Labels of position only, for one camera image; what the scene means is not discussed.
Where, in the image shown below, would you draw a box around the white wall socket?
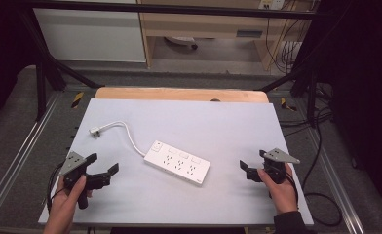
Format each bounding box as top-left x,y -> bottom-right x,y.
258,0 -> 287,11

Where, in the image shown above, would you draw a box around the black metal frame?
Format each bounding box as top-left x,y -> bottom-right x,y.
18,0 -> 329,128

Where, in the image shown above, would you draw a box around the white power strip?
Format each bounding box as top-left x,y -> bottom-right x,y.
143,139 -> 211,188

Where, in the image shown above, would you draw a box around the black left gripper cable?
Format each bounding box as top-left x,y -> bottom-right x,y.
46,161 -> 65,214

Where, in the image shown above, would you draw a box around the black curtain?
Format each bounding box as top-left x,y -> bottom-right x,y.
0,0 -> 39,131
304,0 -> 382,222

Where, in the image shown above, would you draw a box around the person's right hand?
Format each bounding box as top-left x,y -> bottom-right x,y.
257,163 -> 299,215

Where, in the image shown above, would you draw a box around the white power strip cable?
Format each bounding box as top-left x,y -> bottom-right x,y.
97,120 -> 147,158

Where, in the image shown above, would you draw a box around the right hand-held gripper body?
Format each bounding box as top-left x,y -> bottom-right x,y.
246,147 -> 300,185

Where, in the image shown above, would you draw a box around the aluminium rail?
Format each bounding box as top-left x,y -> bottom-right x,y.
304,128 -> 366,234
0,92 -> 62,223

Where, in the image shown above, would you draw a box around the light wooden desk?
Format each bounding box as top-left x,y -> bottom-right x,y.
136,0 -> 315,72

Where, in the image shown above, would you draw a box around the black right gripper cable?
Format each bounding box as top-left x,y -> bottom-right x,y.
285,171 -> 300,209

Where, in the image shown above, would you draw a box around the person's left hand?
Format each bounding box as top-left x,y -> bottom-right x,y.
46,175 -> 93,226

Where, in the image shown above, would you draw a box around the hanging black cables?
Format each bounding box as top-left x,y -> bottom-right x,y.
264,8 -> 305,75

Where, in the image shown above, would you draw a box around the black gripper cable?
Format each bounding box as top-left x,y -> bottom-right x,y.
285,171 -> 300,209
46,161 -> 65,214

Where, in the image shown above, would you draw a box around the black floor cable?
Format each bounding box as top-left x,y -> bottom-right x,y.
278,106 -> 343,228

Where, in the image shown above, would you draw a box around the office chair caster base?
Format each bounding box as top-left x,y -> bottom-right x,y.
164,36 -> 199,51

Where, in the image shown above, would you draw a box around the light wooden board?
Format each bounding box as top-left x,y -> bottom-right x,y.
94,86 -> 270,104

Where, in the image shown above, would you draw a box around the white cabinet panel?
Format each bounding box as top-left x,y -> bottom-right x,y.
32,8 -> 147,63

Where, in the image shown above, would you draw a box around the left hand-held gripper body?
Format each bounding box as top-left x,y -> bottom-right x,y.
58,150 -> 112,211

